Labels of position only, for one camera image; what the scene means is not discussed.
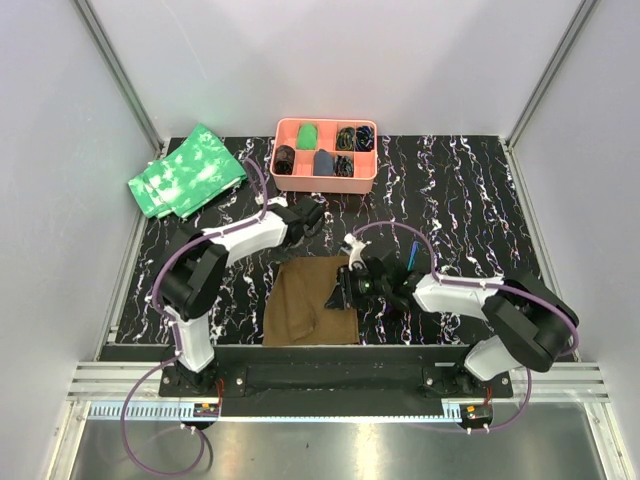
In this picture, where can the green rolled cloth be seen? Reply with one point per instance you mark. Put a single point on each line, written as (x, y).
(307, 137)

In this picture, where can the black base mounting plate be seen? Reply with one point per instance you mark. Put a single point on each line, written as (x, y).
(335, 382)

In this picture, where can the black multicolour rolled cloth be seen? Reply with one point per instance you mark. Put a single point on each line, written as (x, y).
(345, 139)

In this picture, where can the green white patterned cloth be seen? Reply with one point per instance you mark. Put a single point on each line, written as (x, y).
(197, 171)

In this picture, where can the dark brown rolled cloth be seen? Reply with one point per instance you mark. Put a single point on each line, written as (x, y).
(284, 159)

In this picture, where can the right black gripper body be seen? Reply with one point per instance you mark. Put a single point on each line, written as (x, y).
(361, 285)

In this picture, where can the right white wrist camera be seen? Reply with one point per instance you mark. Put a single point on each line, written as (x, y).
(355, 247)

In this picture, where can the pink compartment tray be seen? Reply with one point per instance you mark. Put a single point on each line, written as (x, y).
(302, 178)

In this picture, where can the black marble pattern mat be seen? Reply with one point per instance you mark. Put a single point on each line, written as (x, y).
(458, 190)

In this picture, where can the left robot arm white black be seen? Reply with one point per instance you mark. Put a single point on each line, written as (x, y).
(192, 272)

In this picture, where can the black blue rolled cloth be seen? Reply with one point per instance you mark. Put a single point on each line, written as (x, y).
(364, 138)

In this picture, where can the blue grey rolled cloth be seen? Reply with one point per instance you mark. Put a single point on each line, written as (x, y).
(323, 163)

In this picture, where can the black patterned rolled cloth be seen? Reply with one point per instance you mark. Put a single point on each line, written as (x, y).
(344, 166)

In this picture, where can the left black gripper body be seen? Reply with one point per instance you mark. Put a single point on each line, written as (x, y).
(298, 245)

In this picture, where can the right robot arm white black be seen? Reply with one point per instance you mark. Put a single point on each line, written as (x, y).
(532, 326)

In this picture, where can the brown cloth napkin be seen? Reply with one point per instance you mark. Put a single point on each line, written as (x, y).
(295, 312)

